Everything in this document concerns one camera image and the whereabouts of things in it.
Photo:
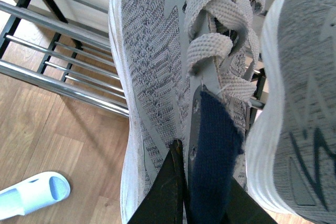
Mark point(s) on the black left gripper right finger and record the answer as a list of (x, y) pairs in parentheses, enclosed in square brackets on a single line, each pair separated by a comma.
[(242, 209)]

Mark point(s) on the light blue slipper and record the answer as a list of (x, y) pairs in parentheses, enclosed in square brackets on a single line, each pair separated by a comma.
[(39, 191)]

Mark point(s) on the grey knit sneaker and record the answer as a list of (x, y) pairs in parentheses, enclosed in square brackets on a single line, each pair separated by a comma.
[(290, 149), (185, 67)]

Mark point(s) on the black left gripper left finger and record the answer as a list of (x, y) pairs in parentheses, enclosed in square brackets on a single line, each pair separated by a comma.
[(164, 203)]

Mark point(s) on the black metal shoe rack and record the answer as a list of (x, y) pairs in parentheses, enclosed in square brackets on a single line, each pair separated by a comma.
[(77, 63)]

